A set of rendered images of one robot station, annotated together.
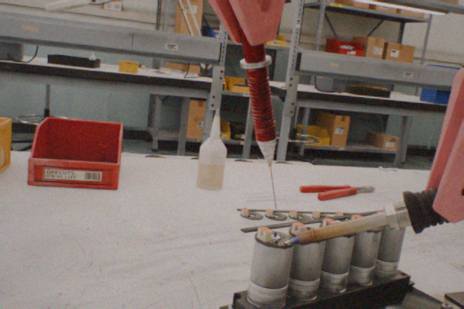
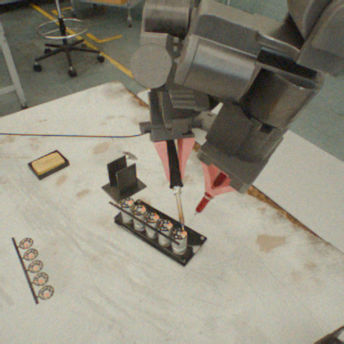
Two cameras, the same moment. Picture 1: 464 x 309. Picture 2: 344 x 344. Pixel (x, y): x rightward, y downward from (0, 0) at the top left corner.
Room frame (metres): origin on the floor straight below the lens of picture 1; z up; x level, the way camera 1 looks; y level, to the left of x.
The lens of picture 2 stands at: (0.41, 0.29, 1.25)
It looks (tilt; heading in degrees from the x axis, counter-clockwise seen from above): 43 degrees down; 252
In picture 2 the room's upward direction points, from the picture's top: straight up
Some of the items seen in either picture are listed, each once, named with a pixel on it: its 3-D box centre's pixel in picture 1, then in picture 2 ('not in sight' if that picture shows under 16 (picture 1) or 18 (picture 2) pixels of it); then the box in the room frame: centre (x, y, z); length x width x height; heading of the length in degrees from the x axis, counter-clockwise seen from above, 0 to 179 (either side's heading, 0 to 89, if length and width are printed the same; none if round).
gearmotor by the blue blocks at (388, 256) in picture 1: (383, 251); (128, 211); (0.36, -0.12, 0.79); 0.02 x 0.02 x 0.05
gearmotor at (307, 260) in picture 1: (302, 268); (165, 234); (0.31, -0.06, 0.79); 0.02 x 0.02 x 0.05
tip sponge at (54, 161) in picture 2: not in sight; (48, 163); (0.49, -0.34, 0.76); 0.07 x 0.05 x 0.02; 25
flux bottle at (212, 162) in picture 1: (213, 148); not in sight; (0.61, 0.02, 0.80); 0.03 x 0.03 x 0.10
